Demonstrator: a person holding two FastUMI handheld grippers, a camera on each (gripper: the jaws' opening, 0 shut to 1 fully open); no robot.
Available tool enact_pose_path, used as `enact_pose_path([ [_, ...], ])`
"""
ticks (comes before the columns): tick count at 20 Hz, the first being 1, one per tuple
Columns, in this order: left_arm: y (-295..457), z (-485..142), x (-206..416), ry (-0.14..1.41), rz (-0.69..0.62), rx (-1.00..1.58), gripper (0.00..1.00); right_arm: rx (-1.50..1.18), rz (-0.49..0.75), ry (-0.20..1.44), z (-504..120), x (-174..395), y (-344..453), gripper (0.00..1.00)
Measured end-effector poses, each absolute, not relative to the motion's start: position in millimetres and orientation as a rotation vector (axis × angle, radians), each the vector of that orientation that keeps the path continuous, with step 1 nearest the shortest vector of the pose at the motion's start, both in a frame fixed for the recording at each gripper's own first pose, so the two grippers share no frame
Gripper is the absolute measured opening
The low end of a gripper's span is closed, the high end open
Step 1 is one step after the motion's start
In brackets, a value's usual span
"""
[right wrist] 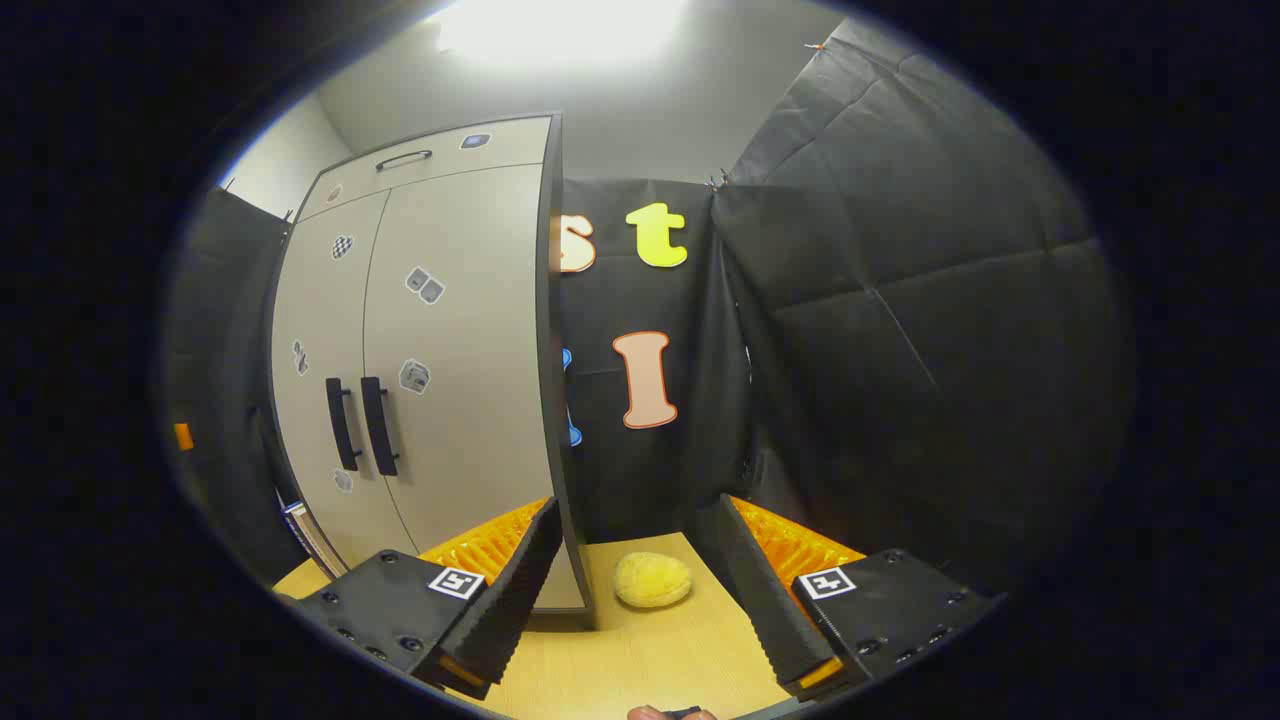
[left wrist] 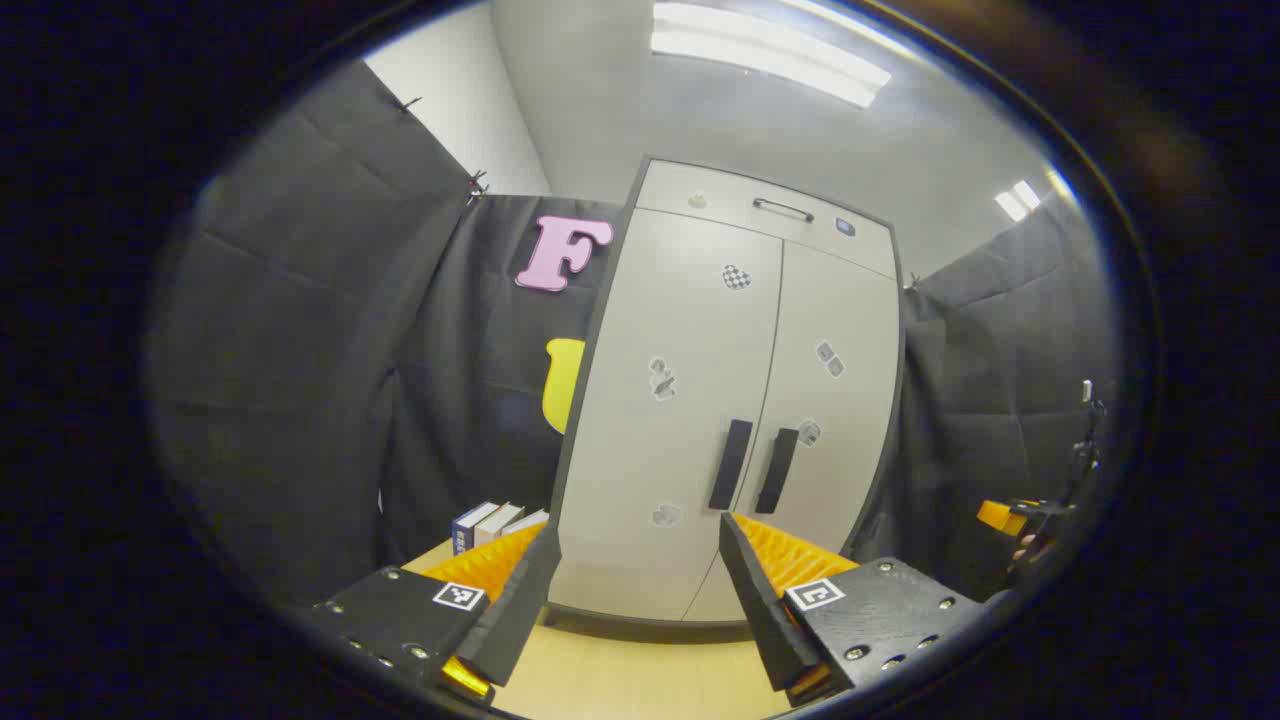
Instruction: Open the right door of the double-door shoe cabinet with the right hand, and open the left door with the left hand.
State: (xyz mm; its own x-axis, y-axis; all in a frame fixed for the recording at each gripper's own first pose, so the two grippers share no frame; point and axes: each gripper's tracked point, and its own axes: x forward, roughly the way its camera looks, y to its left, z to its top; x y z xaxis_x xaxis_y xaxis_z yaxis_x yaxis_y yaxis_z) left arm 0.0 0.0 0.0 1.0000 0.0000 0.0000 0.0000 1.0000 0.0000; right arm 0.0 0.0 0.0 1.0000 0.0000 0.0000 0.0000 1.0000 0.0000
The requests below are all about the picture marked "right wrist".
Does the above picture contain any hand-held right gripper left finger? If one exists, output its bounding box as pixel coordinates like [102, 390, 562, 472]
[290, 497, 564, 701]

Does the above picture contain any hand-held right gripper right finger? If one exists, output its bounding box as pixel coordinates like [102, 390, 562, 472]
[712, 493, 1006, 703]

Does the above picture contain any black door handle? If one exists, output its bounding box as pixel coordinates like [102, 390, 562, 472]
[360, 376, 401, 477]
[325, 378, 363, 472]

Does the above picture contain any grey shoe cabinet door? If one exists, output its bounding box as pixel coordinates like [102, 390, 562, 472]
[270, 190, 421, 576]
[362, 163, 587, 613]

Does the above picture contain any grey double-door shoe cabinet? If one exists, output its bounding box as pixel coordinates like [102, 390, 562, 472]
[268, 112, 596, 613]

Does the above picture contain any yellow sponge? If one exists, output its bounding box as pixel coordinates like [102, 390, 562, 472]
[613, 552, 694, 609]

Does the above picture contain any black backdrop cloth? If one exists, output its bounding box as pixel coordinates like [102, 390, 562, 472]
[165, 15, 1136, 601]

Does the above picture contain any ceiling light panel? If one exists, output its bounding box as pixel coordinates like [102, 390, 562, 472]
[437, 0, 691, 66]

